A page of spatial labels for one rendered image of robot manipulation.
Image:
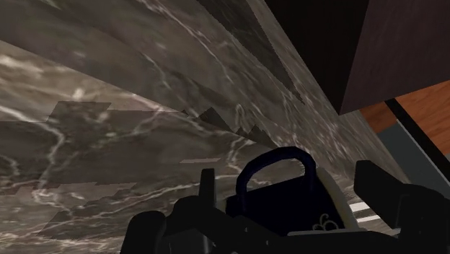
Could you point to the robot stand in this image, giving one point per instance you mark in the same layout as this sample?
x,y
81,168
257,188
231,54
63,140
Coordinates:
x,y
404,52

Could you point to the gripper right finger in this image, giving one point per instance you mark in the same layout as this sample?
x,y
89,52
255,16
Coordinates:
x,y
415,211

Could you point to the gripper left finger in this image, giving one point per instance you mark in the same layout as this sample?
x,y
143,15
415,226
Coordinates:
x,y
190,221

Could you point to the dark blue mug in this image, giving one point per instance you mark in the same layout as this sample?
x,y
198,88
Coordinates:
x,y
281,207

